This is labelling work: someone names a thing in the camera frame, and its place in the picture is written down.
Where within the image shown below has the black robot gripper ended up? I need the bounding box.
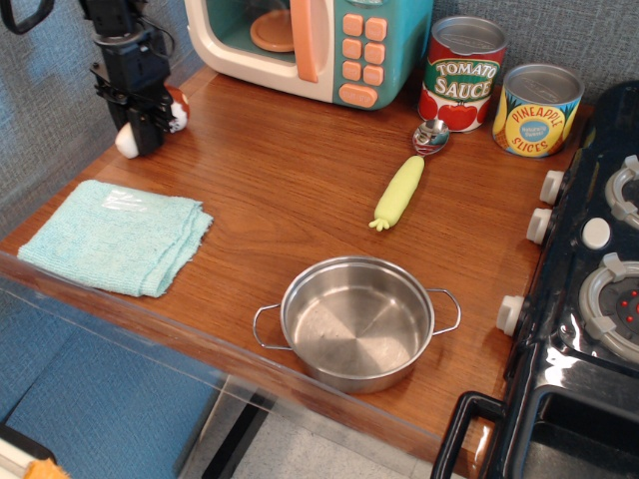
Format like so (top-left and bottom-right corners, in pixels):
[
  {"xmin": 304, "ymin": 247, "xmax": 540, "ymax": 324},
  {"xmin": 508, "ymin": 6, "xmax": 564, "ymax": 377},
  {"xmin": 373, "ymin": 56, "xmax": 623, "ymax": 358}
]
[{"xmin": 91, "ymin": 34, "xmax": 172, "ymax": 156}]

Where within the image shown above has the white brown plush mushroom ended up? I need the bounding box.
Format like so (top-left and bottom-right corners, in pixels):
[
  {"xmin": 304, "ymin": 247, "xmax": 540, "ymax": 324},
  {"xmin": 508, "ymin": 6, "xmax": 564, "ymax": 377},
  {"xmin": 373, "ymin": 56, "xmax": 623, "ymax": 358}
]
[{"xmin": 115, "ymin": 84, "xmax": 191, "ymax": 159}]

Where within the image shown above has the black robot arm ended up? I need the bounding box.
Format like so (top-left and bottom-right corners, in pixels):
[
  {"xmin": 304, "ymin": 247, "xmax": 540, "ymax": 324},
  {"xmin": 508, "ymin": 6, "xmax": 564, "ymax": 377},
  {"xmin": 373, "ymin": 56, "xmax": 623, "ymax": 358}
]
[{"xmin": 82, "ymin": 1, "xmax": 175, "ymax": 158}]

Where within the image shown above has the light blue folded towel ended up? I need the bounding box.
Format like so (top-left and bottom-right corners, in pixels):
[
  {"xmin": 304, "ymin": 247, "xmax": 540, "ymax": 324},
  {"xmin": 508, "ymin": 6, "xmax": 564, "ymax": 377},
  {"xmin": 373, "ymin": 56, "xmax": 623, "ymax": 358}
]
[{"xmin": 17, "ymin": 180, "xmax": 214, "ymax": 298}]

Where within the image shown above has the orange microwave turntable plate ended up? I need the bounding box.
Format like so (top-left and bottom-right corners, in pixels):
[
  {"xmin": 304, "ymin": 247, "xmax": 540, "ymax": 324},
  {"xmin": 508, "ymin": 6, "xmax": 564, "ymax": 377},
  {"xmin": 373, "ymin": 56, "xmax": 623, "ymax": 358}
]
[{"xmin": 250, "ymin": 9, "xmax": 295, "ymax": 53}]

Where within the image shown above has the teal toy microwave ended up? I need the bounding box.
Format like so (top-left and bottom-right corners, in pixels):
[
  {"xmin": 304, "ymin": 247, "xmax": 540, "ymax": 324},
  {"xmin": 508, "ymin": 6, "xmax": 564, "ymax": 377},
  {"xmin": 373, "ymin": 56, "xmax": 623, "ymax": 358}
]
[{"xmin": 185, "ymin": 1, "xmax": 433, "ymax": 111}]

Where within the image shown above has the clear acrylic barrier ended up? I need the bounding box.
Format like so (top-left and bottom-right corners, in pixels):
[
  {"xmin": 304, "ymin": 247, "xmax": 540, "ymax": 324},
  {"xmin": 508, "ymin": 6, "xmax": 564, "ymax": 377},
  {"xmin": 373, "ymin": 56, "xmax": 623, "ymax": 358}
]
[{"xmin": 1, "ymin": 257, "xmax": 431, "ymax": 478}]

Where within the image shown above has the stainless steel pot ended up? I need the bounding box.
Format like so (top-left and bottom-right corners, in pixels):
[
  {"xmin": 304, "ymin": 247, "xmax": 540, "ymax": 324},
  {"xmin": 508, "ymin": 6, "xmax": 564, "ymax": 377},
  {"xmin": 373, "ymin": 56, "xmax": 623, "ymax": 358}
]
[{"xmin": 274, "ymin": 255, "xmax": 442, "ymax": 394}]

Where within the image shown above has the tomato sauce can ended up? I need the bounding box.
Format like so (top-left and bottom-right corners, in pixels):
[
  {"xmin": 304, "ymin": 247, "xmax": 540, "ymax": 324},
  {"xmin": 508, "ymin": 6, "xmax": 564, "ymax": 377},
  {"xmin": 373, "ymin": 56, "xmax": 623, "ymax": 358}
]
[{"xmin": 418, "ymin": 16, "xmax": 507, "ymax": 133}]

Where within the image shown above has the orange fuzzy object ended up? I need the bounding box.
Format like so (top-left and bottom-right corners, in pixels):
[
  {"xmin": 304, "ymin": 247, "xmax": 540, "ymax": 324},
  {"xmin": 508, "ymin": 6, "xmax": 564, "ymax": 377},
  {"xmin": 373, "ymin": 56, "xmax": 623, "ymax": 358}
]
[{"xmin": 22, "ymin": 459, "xmax": 70, "ymax": 479}]

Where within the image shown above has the pineapple slices can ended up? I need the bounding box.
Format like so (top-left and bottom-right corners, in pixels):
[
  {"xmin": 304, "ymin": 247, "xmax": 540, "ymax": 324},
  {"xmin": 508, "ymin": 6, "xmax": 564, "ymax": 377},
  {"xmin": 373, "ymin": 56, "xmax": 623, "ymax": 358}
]
[{"xmin": 492, "ymin": 63, "xmax": 584, "ymax": 159}]

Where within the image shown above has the white stove knob middle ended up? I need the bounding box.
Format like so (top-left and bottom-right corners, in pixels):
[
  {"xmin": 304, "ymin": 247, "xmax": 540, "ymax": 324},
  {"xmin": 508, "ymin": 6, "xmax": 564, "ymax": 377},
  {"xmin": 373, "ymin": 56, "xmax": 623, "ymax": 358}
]
[{"xmin": 526, "ymin": 209, "xmax": 552, "ymax": 244}]

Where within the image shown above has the white stove knob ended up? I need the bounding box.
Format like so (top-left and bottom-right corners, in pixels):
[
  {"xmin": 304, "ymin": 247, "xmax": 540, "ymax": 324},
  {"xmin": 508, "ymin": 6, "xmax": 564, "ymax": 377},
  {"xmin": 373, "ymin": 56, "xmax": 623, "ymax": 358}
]
[
  {"xmin": 496, "ymin": 295, "xmax": 524, "ymax": 336},
  {"xmin": 539, "ymin": 170, "xmax": 565, "ymax": 206},
  {"xmin": 526, "ymin": 209, "xmax": 552, "ymax": 244}
]

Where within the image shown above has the white stove knob bottom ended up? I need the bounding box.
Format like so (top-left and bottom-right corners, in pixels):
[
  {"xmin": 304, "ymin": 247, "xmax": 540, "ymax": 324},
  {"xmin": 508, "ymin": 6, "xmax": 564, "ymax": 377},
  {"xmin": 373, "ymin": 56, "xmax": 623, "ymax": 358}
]
[{"xmin": 496, "ymin": 295, "xmax": 524, "ymax": 336}]

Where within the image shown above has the white stove knob top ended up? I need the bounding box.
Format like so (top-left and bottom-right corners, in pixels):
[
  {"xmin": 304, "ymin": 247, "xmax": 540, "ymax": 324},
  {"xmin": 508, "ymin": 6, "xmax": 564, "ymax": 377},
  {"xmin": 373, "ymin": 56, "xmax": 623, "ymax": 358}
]
[{"xmin": 539, "ymin": 170, "xmax": 565, "ymax": 206}]

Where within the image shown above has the black toy stove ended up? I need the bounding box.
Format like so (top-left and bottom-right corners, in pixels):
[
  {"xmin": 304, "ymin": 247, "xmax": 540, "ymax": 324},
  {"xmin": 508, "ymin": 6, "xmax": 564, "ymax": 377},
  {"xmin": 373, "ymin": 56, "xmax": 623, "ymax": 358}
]
[{"xmin": 432, "ymin": 81, "xmax": 638, "ymax": 478}]

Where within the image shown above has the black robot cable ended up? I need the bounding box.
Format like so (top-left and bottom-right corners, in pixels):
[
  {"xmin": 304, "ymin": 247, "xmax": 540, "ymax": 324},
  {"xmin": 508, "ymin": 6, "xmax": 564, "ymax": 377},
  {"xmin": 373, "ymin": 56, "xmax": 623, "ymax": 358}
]
[{"xmin": 0, "ymin": 0, "xmax": 56, "ymax": 36}]

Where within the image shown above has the spoon with green handle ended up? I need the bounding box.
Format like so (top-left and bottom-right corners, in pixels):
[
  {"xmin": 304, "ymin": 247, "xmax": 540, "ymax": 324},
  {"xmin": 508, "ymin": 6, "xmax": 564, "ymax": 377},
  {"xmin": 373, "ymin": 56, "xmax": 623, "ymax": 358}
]
[{"xmin": 368, "ymin": 120, "xmax": 450, "ymax": 232}]

